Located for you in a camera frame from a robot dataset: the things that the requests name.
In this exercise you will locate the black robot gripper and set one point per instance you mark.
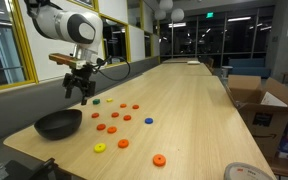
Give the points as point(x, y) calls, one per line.
point(81, 79)

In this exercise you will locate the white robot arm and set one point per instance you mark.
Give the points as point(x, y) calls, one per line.
point(84, 30)

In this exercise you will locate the black bowl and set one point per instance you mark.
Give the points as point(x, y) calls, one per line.
point(59, 125)

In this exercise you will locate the green wooden block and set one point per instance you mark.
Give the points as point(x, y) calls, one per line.
point(96, 101)

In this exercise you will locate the small yellow wooden block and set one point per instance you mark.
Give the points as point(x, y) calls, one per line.
point(109, 100)

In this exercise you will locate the grey bench seat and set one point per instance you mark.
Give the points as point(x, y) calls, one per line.
point(21, 107)

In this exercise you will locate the white pendant lamp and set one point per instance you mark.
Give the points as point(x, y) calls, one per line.
point(160, 15)
point(165, 4)
point(177, 15)

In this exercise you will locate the white plate on table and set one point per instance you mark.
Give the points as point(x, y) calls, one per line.
point(193, 62)

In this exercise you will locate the wooden chair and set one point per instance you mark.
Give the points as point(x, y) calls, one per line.
point(209, 64)

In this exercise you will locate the green exit sign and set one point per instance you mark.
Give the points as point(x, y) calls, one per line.
point(210, 15)

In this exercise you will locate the blue sofa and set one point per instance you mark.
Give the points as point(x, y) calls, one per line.
point(250, 67)

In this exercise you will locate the open cardboard box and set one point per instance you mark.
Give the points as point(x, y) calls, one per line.
point(264, 108)

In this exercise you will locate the wrist camera wooden mount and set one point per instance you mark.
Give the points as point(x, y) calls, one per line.
point(67, 60)

